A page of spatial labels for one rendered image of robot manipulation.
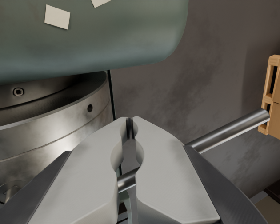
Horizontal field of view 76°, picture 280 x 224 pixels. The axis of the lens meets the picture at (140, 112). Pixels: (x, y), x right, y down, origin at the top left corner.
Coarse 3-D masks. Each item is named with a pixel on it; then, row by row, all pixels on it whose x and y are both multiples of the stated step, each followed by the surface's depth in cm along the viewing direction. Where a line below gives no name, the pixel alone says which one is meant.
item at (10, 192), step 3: (15, 186) 19; (9, 189) 19; (12, 189) 19; (15, 189) 19; (18, 189) 20; (6, 192) 19; (9, 192) 19; (12, 192) 19; (15, 192) 19; (6, 195) 19; (9, 195) 19; (12, 195) 19; (6, 198) 18; (9, 198) 18; (6, 201) 18
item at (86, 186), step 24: (120, 120) 12; (96, 144) 9; (120, 144) 10; (72, 168) 8; (96, 168) 8; (48, 192) 7; (72, 192) 7; (96, 192) 7; (48, 216) 6; (72, 216) 6; (96, 216) 6
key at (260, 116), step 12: (240, 120) 14; (252, 120) 14; (264, 120) 14; (216, 132) 14; (228, 132) 14; (240, 132) 14; (192, 144) 14; (204, 144) 14; (216, 144) 14; (120, 180) 15; (132, 180) 14
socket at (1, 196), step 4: (16, 180) 19; (20, 180) 20; (4, 184) 19; (8, 184) 19; (12, 184) 19; (16, 184) 20; (20, 184) 20; (24, 184) 20; (0, 188) 19; (4, 188) 19; (8, 188) 19; (0, 192) 19; (0, 196) 19; (4, 196) 19; (0, 200) 19; (4, 200) 20
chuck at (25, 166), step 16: (80, 128) 23; (96, 128) 26; (48, 144) 20; (64, 144) 21; (0, 160) 18; (16, 160) 18; (32, 160) 19; (48, 160) 20; (0, 176) 18; (16, 176) 19; (32, 176) 20
